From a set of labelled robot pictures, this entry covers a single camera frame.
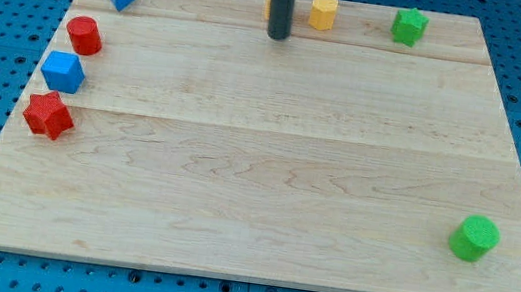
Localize wooden board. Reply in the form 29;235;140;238
0;0;521;292

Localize yellow block behind rod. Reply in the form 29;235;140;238
263;0;272;21

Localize yellow hexagon block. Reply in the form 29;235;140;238
308;0;339;31

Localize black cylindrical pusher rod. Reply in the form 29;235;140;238
267;0;295;41

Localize green star block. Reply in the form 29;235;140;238
391;8;429;47

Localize red cylinder block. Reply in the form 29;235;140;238
66;15;102;56

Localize blue cube block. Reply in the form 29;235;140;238
40;50;85;94

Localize red star block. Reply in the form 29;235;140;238
23;90;75;140

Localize green cylinder block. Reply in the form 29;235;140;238
448;215;501;263

